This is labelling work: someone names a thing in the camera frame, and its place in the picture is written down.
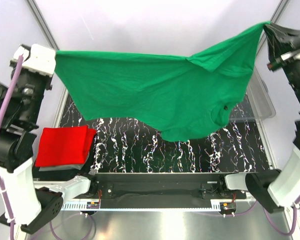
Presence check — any grey folded t shirt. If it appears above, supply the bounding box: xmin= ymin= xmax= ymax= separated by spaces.
xmin=38 ymin=154 xmax=90 ymax=172

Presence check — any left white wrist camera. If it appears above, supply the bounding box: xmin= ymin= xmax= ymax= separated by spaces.
xmin=10 ymin=44 xmax=57 ymax=78

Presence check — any right aluminium frame post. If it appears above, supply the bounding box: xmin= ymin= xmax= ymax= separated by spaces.
xmin=270 ymin=0 xmax=291 ymax=24

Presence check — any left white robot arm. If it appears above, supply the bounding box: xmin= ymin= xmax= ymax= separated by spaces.
xmin=0 ymin=44 xmax=98 ymax=235

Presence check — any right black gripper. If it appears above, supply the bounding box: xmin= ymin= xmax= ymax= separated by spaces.
xmin=267 ymin=21 xmax=300 ymax=118

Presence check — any clear plastic bin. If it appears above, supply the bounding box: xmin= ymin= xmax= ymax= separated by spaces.
xmin=229 ymin=68 xmax=276 ymax=122

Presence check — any right orange connector box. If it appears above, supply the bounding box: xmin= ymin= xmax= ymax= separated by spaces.
xmin=220 ymin=202 xmax=237 ymax=212

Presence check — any aluminium frame rail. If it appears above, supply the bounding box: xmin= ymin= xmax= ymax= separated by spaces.
xmin=32 ymin=181 xmax=91 ymax=201

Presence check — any left orange connector box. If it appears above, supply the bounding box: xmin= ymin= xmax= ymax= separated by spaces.
xmin=86 ymin=201 xmax=100 ymax=209

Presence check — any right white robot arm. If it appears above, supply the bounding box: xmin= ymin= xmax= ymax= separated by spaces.
xmin=217 ymin=23 xmax=300 ymax=213

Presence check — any black folded t shirt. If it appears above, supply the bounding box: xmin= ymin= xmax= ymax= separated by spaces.
xmin=32 ymin=162 xmax=91 ymax=181

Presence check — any red folded t shirt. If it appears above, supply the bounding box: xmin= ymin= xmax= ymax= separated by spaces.
xmin=35 ymin=125 xmax=97 ymax=167

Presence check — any orange connector box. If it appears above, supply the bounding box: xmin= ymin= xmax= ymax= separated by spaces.
xmin=220 ymin=202 xmax=237 ymax=212
xmin=86 ymin=201 xmax=100 ymax=209

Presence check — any black marbled table mat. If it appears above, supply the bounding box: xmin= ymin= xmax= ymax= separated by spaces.
xmin=59 ymin=97 xmax=270 ymax=173

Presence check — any aluminium frame post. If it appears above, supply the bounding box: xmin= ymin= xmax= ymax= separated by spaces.
xmin=270 ymin=0 xmax=291 ymax=24
xmin=25 ymin=0 xmax=59 ymax=50

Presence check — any left aluminium frame post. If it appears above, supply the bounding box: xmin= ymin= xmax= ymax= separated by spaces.
xmin=25 ymin=0 xmax=59 ymax=50

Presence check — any green t shirt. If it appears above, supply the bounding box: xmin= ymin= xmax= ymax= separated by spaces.
xmin=55 ymin=22 xmax=265 ymax=142

